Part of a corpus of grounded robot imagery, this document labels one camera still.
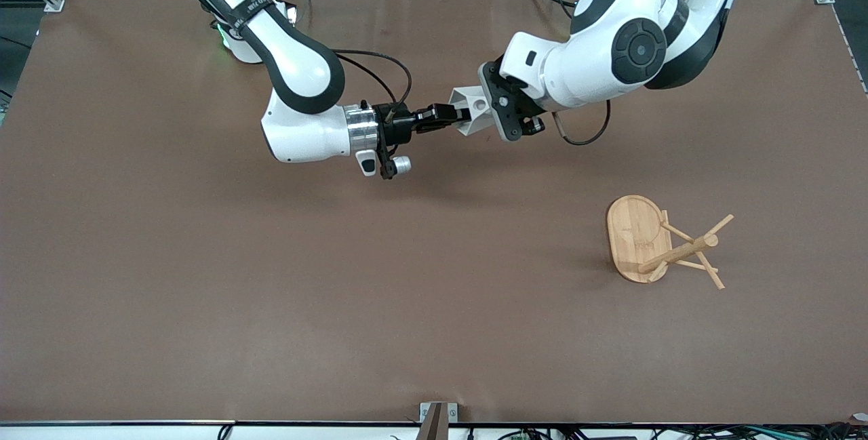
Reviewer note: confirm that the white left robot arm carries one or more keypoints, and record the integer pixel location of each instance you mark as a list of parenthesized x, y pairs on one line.
[(597, 67)]

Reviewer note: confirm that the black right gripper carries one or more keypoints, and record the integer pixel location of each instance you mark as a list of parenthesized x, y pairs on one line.
[(398, 124)]

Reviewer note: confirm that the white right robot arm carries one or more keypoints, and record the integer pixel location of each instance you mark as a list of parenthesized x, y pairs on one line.
[(305, 74)]

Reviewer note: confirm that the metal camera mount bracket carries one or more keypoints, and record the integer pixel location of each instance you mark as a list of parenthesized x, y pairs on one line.
[(434, 416)]

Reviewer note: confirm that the white faceted cup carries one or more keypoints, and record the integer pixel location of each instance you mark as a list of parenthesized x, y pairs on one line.
[(469, 104)]

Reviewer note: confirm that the brown paper table cover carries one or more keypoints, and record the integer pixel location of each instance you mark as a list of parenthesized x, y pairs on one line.
[(407, 291)]

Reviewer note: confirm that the wooden cup rack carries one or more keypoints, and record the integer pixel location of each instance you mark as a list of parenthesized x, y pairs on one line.
[(630, 236)]

